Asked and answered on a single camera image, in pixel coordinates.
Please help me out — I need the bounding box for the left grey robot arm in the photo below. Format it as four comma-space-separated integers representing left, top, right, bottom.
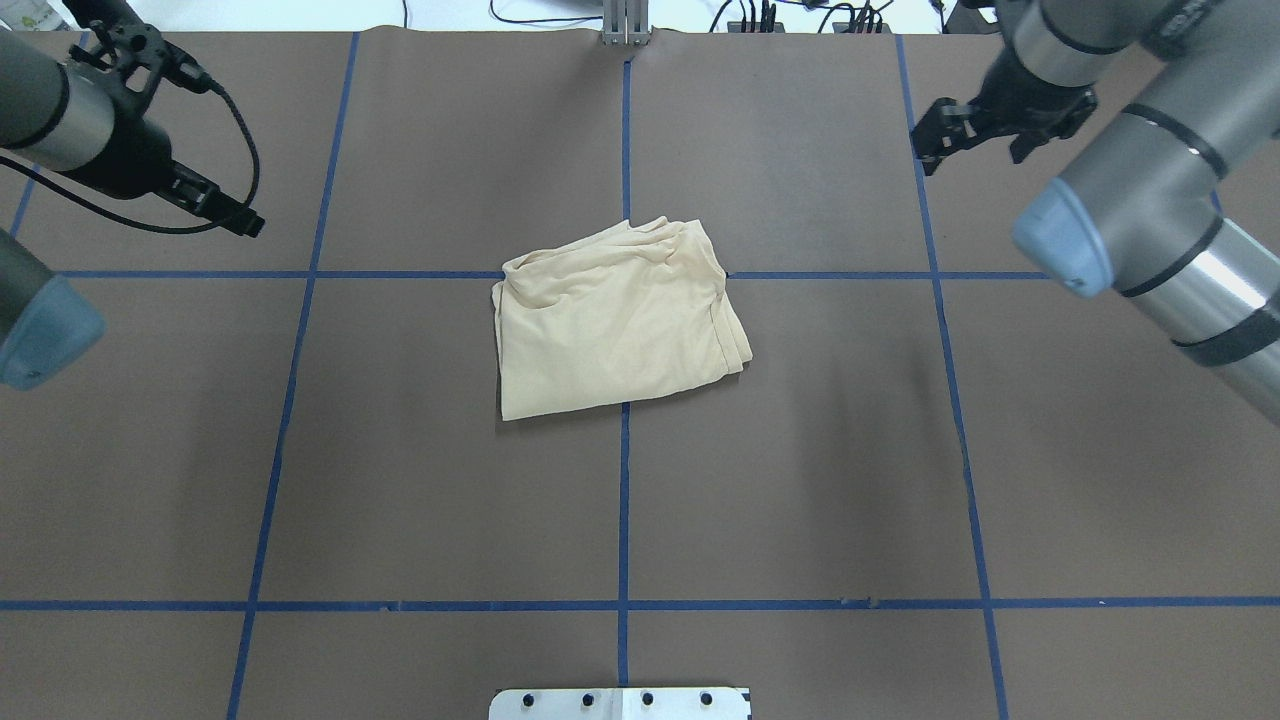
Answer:
1, 20, 265, 391

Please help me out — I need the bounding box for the cream long-sleeve printed shirt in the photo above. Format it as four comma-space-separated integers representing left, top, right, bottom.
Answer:
492, 217, 754, 421

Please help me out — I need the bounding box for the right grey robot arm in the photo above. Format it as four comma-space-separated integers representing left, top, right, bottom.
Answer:
911, 1, 1279, 421

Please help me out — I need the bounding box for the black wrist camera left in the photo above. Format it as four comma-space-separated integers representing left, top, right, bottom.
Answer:
68, 15, 220, 108

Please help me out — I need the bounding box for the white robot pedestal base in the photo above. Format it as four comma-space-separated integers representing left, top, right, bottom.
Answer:
488, 685, 753, 719

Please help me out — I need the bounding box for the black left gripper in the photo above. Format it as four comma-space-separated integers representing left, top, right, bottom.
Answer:
61, 97, 265, 238

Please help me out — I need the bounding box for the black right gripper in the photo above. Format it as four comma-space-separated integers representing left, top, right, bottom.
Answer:
910, 50, 1098, 177

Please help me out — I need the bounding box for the grey aluminium frame post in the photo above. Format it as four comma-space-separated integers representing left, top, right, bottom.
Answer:
600, 0, 652, 47

